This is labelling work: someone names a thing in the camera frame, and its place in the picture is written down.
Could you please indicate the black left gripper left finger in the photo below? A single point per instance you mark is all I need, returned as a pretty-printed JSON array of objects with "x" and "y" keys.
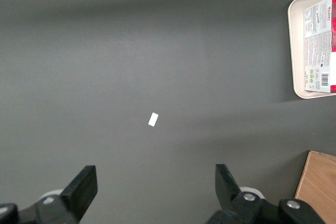
[{"x": 76, "y": 190}]

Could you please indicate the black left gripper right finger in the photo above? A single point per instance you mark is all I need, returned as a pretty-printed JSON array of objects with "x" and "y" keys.
[{"x": 231, "y": 197}]

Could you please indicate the beige plastic tray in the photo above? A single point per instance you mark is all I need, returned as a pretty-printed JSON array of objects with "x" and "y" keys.
[{"x": 296, "y": 51}]

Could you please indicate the wooden drawer cabinet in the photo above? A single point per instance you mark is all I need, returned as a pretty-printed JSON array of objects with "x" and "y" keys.
[{"x": 319, "y": 187}]

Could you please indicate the white tape piece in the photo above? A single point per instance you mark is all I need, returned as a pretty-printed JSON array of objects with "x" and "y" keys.
[{"x": 153, "y": 119}]

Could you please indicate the red cookie box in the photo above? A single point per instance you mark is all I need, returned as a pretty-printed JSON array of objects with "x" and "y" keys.
[{"x": 319, "y": 45}]

